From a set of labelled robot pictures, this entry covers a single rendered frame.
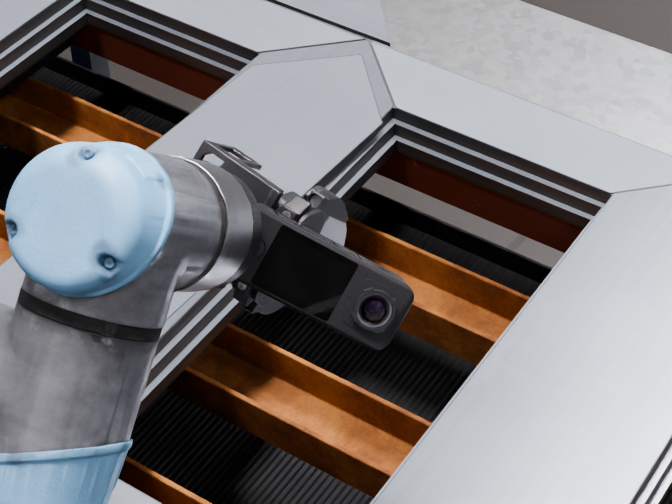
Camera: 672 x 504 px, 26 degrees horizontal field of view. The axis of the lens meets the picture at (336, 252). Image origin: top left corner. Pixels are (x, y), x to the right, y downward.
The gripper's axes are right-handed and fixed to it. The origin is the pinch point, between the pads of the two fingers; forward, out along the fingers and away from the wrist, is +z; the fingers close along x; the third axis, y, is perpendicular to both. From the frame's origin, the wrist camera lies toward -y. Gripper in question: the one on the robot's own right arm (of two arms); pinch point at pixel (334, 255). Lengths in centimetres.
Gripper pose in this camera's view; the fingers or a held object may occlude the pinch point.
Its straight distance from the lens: 102.0
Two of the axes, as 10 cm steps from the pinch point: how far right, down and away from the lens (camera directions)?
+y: -7.9, -5.5, 2.8
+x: -5.3, 8.3, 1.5
